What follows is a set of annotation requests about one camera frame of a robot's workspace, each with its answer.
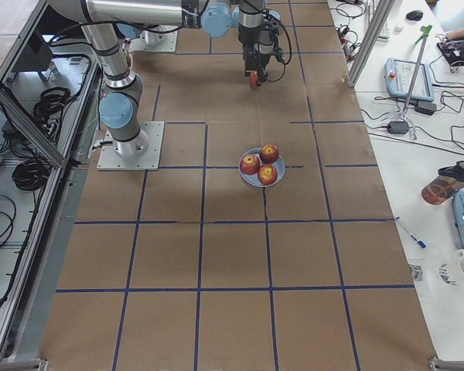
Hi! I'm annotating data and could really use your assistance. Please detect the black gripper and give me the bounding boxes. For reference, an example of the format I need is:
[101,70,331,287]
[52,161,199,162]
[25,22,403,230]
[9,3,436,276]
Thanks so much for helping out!
[242,23,283,83]

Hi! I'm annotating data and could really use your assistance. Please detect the yellow red apple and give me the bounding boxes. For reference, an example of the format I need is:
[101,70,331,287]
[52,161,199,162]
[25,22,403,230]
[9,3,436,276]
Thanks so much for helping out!
[249,71,261,89]

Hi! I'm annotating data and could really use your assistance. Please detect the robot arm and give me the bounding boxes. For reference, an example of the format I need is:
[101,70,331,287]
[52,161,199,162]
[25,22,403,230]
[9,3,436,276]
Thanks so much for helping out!
[91,1,290,88]
[49,1,238,157]

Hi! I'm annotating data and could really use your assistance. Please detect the red apple back on plate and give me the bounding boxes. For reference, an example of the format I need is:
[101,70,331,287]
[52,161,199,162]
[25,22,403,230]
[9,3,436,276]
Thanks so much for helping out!
[259,143,280,164]

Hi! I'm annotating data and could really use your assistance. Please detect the red apple on plate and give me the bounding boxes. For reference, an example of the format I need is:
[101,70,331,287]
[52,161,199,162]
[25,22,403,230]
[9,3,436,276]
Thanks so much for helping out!
[259,143,280,164]
[257,164,278,186]
[239,154,261,175]

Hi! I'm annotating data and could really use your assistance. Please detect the red apple left on plate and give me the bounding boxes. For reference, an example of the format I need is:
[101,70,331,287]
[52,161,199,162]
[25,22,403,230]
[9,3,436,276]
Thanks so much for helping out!
[239,154,261,175]

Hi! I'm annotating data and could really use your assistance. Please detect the red apple front on plate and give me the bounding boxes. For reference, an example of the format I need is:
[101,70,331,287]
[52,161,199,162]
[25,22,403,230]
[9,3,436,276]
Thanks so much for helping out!
[257,164,278,186]

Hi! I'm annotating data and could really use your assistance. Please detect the white round plate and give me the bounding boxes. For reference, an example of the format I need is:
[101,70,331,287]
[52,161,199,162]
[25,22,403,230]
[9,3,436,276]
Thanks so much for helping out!
[238,148,285,188]

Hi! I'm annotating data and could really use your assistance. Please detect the teach pendant far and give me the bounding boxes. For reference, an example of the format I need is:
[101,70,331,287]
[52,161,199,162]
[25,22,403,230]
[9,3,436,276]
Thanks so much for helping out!
[384,58,435,102]

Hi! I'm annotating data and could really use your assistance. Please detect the black power brick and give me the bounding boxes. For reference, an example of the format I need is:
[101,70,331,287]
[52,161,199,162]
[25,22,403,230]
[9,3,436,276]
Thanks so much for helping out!
[387,121,410,134]

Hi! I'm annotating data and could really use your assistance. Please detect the black computer mouse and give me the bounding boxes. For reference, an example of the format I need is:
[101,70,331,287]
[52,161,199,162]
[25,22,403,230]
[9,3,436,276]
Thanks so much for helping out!
[405,10,423,22]

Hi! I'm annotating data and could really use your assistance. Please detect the green tipped metal rod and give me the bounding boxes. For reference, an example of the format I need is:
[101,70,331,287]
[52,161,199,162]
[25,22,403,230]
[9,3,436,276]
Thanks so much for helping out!
[399,25,432,122]

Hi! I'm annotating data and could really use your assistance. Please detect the brown patterned bottle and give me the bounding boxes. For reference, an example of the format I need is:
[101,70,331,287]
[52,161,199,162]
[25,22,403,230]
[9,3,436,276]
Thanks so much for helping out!
[421,161,464,205]

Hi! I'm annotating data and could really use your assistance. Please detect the blue white pen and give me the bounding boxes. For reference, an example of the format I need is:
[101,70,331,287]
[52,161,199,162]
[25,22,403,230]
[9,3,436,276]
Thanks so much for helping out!
[395,216,427,249]

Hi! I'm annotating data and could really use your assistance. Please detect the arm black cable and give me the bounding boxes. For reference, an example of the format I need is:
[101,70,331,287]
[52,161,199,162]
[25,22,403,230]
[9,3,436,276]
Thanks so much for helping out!
[261,9,293,83]

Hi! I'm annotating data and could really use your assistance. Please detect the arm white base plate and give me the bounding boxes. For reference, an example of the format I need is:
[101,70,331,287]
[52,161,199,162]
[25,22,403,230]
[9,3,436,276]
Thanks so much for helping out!
[97,121,165,171]
[129,31,178,53]

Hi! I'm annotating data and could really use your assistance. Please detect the coiled black cables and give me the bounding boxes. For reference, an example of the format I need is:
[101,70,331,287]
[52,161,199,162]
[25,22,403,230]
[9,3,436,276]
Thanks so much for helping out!
[32,87,74,132]

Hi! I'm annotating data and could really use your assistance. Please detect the aluminium frame rail left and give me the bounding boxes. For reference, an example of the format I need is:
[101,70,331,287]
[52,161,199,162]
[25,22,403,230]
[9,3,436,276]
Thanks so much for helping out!
[0,0,69,167]

